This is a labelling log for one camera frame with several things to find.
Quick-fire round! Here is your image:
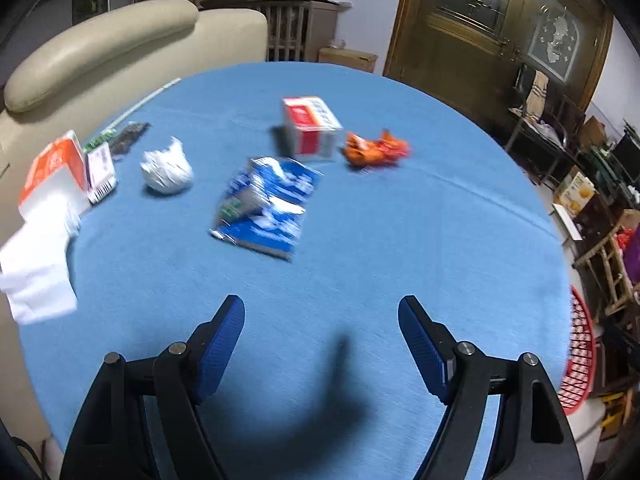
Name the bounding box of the wooden double door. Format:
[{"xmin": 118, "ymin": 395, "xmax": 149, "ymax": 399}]
[{"xmin": 382, "ymin": 0, "xmax": 615, "ymax": 133}]

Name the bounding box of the blue tablecloth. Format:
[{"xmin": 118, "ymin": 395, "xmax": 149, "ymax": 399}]
[{"xmin": 17, "ymin": 62, "xmax": 576, "ymax": 480}]

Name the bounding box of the beige leather sofa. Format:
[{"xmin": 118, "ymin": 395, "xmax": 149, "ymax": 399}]
[{"xmin": 0, "ymin": 0, "xmax": 269, "ymax": 456}]

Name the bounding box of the dark green packet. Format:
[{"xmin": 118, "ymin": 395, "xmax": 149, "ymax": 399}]
[{"xmin": 82, "ymin": 121, "xmax": 151, "ymax": 161}]

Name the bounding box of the white tissue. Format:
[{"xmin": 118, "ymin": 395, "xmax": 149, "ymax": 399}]
[{"xmin": 0, "ymin": 195, "xmax": 83, "ymax": 325}]

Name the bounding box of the cardboard box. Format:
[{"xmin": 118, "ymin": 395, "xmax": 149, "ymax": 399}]
[{"xmin": 317, "ymin": 47, "xmax": 378, "ymax": 75}]

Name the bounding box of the white crumpled paper ball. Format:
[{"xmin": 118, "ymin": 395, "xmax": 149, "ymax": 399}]
[{"xmin": 140, "ymin": 136, "xmax": 195, "ymax": 195}]

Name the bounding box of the orange tissue box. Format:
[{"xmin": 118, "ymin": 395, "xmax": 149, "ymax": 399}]
[{"xmin": 17, "ymin": 129, "xmax": 91, "ymax": 221}]

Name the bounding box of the small white pink box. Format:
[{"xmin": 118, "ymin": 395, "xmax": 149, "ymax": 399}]
[{"xmin": 85, "ymin": 141, "xmax": 119, "ymax": 205}]

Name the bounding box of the black metal chair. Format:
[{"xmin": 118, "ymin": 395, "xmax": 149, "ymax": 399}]
[{"xmin": 505, "ymin": 62, "xmax": 576, "ymax": 161}]

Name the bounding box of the black monitor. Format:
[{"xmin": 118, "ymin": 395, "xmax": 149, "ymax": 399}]
[{"xmin": 612, "ymin": 130, "xmax": 640, "ymax": 186}]

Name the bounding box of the red and white carton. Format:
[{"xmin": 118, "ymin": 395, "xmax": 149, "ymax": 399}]
[{"xmin": 281, "ymin": 96, "xmax": 344, "ymax": 162}]

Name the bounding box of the plaid scarf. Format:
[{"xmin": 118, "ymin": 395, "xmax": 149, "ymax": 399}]
[{"xmin": 527, "ymin": 70, "xmax": 550, "ymax": 121}]

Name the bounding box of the light wooden folding chair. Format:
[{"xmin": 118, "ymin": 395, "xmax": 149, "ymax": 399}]
[{"xmin": 572, "ymin": 232, "xmax": 640, "ymax": 318}]

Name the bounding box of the blue flattened packet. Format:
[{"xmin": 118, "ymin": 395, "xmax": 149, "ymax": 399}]
[{"xmin": 209, "ymin": 156, "xmax": 325, "ymax": 262}]

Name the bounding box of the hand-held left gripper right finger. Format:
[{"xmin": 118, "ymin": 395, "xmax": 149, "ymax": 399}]
[{"xmin": 397, "ymin": 294, "xmax": 585, "ymax": 480}]

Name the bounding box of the red plastic basket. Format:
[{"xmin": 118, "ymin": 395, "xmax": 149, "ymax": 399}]
[{"xmin": 557, "ymin": 285, "xmax": 598, "ymax": 416}]

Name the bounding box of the thin black cable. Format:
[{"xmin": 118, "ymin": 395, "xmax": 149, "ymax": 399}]
[{"xmin": 7, "ymin": 435, "xmax": 48, "ymax": 480}]

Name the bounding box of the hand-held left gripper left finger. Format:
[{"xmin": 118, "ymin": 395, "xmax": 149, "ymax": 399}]
[{"xmin": 59, "ymin": 294, "xmax": 247, "ymax": 480}]

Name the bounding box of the white top stool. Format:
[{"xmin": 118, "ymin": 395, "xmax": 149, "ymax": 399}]
[{"xmin": 550, "ymin": 203, "xmax": 583, "ymax": 246}]

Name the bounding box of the wooden cabinet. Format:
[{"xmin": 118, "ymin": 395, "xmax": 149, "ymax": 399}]
[{"xmin": 200, "ymin": 0, "xmax": 353, "ymax": 63}]

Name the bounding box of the orange crumpled wrapper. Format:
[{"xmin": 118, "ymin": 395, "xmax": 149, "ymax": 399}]
[{"xmin": 340, "ymin": 129, "xmax": 411, "ymax": 168}]

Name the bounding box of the yellow printed box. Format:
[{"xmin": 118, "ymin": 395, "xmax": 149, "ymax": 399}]
[{"xmin": 557, "ymin": 171, "xmax": 597, "ymax": 218}]

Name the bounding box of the dark wooden chair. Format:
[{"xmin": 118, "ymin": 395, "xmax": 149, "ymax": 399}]
[{"xmin": 550, "ymin": 95, "xmax": 586, "ymax": 136}]

